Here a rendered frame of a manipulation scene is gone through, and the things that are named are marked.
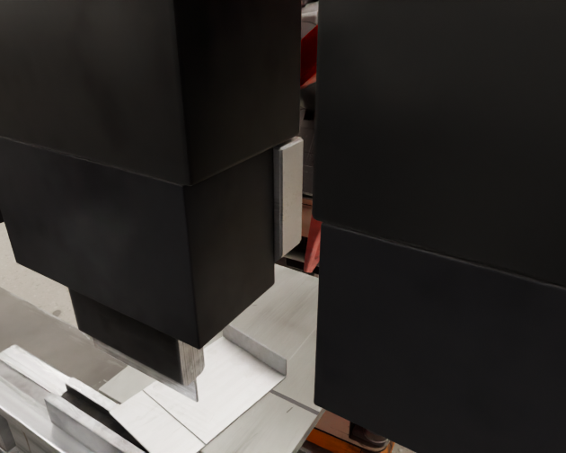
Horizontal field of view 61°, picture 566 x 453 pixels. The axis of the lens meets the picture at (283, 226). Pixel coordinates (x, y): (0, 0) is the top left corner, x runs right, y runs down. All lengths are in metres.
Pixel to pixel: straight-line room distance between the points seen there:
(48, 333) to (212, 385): 0.38
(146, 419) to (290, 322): 0.18
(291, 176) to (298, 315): 0.31
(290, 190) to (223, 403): 0.24
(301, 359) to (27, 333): 0.45
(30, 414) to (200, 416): 0.17
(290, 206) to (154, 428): 0.25
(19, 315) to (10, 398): 0.30
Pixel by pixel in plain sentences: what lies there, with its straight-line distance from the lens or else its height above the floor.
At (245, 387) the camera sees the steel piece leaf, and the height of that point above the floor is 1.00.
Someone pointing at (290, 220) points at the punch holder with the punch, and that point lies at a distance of 0.25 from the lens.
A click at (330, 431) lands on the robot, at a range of 1.54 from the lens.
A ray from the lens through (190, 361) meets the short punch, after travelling 0.31.
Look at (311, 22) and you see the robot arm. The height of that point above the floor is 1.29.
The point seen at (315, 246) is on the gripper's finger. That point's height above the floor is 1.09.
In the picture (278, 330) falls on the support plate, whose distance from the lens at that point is 0.51.
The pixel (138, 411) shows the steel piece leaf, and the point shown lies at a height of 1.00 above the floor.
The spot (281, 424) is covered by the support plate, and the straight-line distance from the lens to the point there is 0.42.
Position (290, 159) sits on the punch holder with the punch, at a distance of 0.24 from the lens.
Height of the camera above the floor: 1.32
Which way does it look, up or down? 27 degrees down
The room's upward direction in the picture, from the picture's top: straight up
